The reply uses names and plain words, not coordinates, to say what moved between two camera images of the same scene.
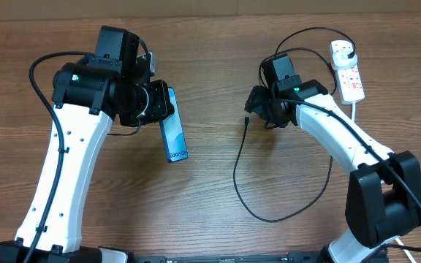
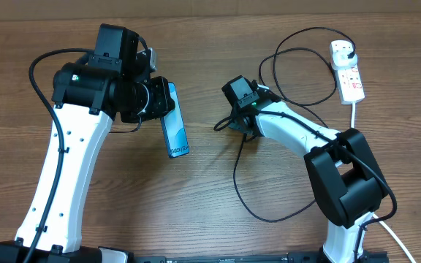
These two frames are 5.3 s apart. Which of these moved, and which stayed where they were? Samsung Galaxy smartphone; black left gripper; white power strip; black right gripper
Moved: black right gripper
Stayed: Samsung Galaxy smartphone; white power strip; black left gripper
